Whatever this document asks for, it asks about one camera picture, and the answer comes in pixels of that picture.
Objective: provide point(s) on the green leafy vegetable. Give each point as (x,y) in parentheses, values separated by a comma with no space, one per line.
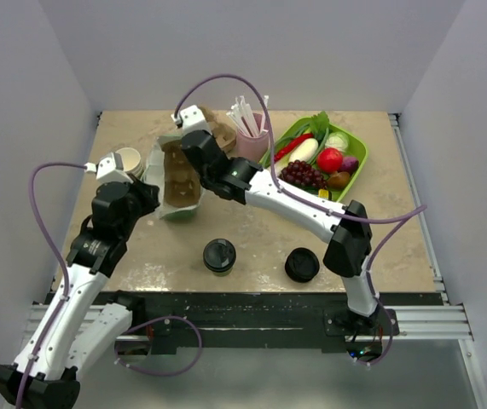
(319,126)

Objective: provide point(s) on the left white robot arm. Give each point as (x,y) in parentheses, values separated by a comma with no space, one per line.
(48,371)

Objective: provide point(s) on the red tomato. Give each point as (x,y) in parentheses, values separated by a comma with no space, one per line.
(329,160)

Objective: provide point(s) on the pink straw holder cup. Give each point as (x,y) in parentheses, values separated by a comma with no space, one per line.
(251,148)

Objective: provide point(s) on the black plastic cup lid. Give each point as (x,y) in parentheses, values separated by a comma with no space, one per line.
(219,253)

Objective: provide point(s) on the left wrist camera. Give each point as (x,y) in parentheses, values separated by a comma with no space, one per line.
(108,169)

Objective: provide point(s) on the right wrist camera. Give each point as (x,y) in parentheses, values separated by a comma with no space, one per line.
(190,119)

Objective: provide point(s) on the stack of pulp carriers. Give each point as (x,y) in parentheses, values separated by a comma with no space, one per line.
(224,135)

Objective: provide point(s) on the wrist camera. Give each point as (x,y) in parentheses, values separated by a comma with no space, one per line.
(108,169)
(190,119)

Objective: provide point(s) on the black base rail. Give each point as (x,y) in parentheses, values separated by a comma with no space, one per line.
(163,322)

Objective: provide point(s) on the stack of paper cups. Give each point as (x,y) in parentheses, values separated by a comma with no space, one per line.
(132,161)

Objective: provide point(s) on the green cabbage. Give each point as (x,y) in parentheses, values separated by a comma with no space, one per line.
(338,140)

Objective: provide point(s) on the white radish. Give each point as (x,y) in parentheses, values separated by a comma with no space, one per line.
(305,151)

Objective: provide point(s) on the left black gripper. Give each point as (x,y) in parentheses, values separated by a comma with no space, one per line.
(148,192)

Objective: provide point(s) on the purple grape bunch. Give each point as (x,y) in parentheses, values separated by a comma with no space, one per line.
(303,175)

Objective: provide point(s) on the printed paper takeout bag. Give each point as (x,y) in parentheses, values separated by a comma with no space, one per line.
(154,175)

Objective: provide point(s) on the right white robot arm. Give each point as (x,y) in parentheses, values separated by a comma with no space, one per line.
(343,229)

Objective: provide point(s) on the green glass bottle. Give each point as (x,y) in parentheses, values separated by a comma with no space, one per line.
(325,194)

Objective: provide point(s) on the green plastic tray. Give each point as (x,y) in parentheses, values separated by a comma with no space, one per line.
(357,149)

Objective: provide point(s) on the red chili pepper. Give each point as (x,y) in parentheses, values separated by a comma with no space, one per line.
(292,145)

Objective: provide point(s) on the stack of black lids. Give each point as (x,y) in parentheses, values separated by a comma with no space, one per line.
(302,265)

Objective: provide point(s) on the green paper coffee cup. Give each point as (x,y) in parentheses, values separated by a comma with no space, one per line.
(220,272)

